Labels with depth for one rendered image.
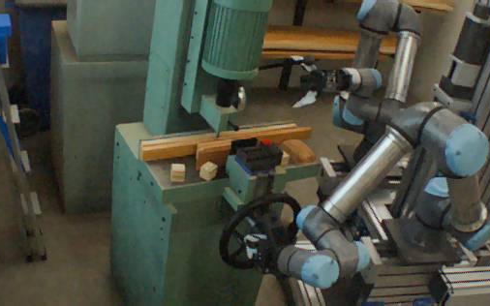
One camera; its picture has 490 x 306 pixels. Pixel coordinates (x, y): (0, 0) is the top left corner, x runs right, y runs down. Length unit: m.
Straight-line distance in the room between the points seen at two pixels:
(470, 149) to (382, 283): 0.68
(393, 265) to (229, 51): 0.85
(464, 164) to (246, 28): 0.71
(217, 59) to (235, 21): 0.13
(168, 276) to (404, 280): 0.80
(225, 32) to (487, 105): 0.88
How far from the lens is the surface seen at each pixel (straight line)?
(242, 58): 1.51
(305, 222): 1.31
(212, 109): 1.65
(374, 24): 1.89
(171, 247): 1.69
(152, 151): 1.62
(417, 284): 1.83
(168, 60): 1.76
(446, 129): 1.23
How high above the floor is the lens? 1.78
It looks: 30 degrees down
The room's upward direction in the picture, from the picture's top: 11 degrees clockwise
